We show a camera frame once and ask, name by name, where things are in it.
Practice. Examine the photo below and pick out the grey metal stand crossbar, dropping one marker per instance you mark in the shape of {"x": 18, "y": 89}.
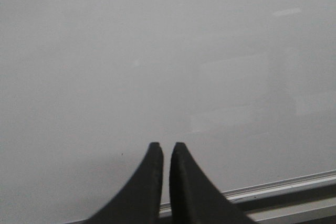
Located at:
{"x": 295, "y": 203}

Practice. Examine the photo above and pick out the white whiteboard with aluminium frame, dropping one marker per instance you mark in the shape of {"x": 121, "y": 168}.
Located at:
{"x": 86, "y": 85}

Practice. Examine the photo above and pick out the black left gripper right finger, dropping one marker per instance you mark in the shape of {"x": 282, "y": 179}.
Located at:
{"x": 193, "y": 197}

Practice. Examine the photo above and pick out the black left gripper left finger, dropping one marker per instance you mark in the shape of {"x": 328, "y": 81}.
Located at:
{"x": 139, "y": 199}

